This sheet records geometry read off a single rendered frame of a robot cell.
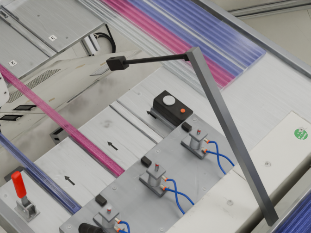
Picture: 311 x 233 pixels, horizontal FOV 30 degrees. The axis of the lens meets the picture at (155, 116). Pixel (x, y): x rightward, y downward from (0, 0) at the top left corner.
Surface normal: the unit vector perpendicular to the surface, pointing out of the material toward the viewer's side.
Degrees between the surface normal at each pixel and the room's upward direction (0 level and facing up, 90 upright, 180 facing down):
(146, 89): 48
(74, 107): 0
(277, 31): 90
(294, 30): 90
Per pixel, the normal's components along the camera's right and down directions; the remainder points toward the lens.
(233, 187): 0.08, -0.61
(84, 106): 0.59, 0.02
